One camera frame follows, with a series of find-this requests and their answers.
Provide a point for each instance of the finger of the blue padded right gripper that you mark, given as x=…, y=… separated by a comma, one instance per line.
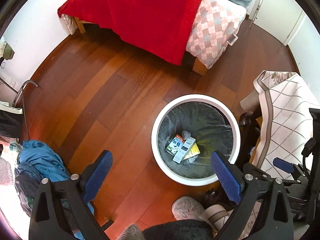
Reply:
x=283, y=165

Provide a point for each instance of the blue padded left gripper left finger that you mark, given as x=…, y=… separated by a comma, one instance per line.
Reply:
x=94, y=175

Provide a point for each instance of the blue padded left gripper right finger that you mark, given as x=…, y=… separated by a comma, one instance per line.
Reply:
x=230, y=177

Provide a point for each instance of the white round trash bin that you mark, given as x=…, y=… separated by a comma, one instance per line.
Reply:
x=197, y=98

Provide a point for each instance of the yellow packet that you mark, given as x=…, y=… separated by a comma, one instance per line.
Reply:
x=194, y=151

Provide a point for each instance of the black bin liner bag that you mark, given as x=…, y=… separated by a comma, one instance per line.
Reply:
x=207, y=125

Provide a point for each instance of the grey fuzzy slipper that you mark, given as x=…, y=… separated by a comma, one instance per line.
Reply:
x=186, y=208

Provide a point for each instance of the white blue small box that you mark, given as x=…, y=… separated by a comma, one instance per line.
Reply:
x=184, y=150

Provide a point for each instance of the blue jacket pile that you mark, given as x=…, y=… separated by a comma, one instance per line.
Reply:
x=35, y=162

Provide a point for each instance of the white dotted tablecloth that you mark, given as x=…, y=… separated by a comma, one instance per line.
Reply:
x=287, y=125

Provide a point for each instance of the green white milk carton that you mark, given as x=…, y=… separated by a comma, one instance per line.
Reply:
x=175, y=145

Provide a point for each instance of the white door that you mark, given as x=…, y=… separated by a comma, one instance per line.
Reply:
x=280, y=18

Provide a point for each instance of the pink checkered mattress sheet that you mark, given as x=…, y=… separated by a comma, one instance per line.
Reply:
x=216, y=21

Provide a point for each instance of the red blanket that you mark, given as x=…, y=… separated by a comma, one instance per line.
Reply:
x=161, y=27

